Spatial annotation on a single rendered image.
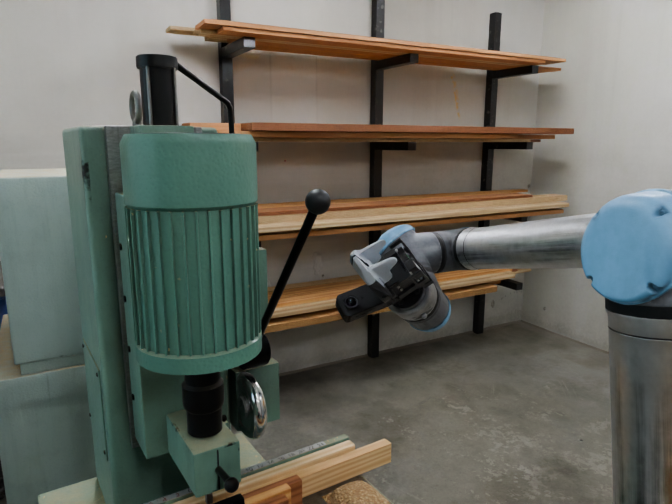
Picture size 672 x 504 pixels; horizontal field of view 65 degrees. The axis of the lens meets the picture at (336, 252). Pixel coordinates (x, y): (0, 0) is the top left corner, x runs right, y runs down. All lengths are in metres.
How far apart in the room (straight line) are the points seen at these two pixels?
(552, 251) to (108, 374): 0.76
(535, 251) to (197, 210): 0.56
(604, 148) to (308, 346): 2.48
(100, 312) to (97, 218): 0.15
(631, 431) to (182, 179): 0.58
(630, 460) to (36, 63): 2.86
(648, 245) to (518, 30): 3.94
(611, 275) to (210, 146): 0.48
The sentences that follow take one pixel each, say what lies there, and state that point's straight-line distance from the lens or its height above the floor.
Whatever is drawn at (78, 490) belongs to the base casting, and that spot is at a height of 0.80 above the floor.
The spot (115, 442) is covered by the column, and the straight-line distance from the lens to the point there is 1.04.
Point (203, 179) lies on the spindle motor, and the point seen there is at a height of 1.45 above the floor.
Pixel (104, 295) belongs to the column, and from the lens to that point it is 0.94.
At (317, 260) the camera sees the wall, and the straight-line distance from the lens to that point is 3.48.
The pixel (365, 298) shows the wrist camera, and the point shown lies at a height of 1.24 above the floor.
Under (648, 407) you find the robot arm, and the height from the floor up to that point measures 1.22.
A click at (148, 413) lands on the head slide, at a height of 1.08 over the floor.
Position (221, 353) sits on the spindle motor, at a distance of 0.72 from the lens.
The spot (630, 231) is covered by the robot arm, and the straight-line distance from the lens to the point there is 0.63.
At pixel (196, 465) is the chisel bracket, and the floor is 1.05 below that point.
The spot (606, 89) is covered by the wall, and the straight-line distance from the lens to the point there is 4.27.
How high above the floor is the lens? 1.49
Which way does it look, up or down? 12 degrees down
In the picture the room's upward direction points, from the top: straight up
